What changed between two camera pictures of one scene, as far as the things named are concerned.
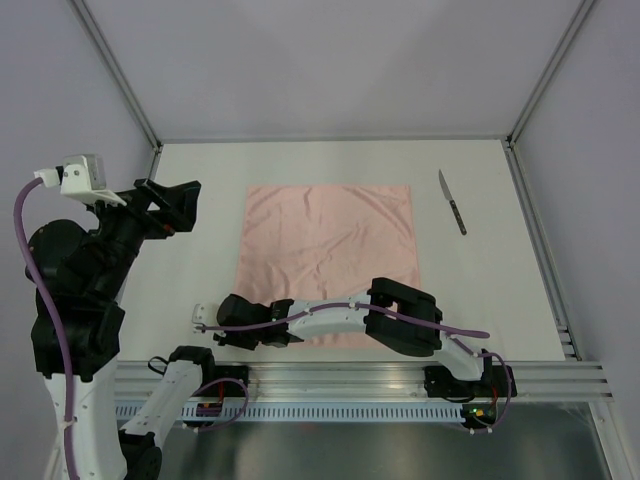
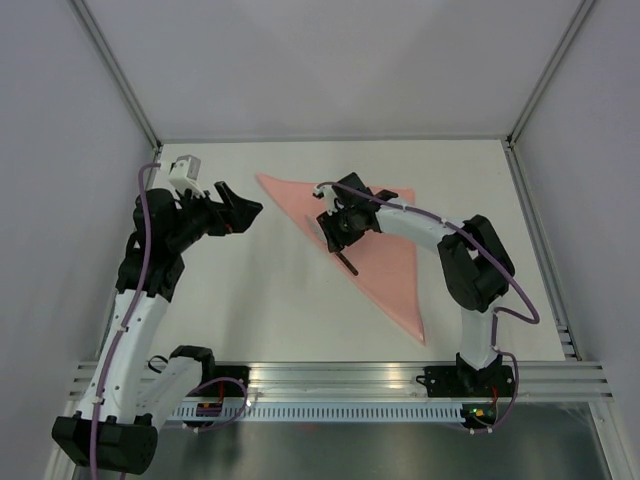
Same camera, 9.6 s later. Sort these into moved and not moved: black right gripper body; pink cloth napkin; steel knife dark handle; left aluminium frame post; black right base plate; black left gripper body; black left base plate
Moved: steel knife dark handle; black right gripper body; pink cloth napkin; black left gripper body
Not moved: black left base plate; black right base plate; left aluminium frame post
